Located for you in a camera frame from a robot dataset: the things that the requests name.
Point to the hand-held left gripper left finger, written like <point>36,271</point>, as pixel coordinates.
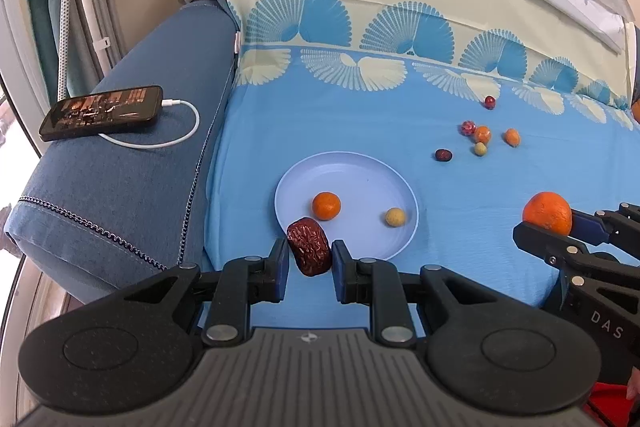
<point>281,274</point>

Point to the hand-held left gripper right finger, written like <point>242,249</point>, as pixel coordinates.
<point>342,276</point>

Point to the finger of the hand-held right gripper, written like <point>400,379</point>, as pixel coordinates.
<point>550,247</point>
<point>590,225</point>

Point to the large orange mandarin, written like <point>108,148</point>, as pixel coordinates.
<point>547,213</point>

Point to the dried red date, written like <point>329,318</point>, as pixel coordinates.
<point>310,247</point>

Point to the light blue plate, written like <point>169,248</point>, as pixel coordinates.
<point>360,187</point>

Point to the small orange kumquat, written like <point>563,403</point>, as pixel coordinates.
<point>483,135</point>
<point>511,137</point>

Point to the small yellow longan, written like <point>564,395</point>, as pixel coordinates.
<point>480,149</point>
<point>395,217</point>

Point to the small orange mandarin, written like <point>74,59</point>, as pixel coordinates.
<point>326,205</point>

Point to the orange cloth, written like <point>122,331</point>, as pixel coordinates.
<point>636,113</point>

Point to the small dark red date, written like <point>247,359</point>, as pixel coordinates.
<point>443,155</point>

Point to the red speckled berry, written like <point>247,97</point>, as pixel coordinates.
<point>468,127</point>

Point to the small red berry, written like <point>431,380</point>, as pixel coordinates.
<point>489,102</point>

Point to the blue sofa armrest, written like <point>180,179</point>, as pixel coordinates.
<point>140,187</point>

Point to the blue fan-print bed sheet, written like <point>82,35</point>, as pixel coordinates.
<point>350,107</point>

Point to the black smartphone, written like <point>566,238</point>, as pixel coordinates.
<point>102,112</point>

